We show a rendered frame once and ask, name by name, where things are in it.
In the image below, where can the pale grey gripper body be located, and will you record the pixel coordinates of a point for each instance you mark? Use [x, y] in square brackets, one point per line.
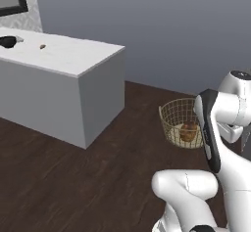
[232, 134]

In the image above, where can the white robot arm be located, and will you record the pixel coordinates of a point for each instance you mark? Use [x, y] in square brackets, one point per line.
[235, 190]

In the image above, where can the brown bread loaf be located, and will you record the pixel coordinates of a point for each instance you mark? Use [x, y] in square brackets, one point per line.
[189, 132]

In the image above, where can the white dining counter island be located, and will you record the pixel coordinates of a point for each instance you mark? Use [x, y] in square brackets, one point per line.
[49, 89]

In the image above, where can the small brown food piece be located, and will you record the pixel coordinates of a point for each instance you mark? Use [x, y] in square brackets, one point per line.
[42, 46]

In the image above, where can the black rounded object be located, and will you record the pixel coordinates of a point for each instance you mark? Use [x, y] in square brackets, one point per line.
[7, 41]

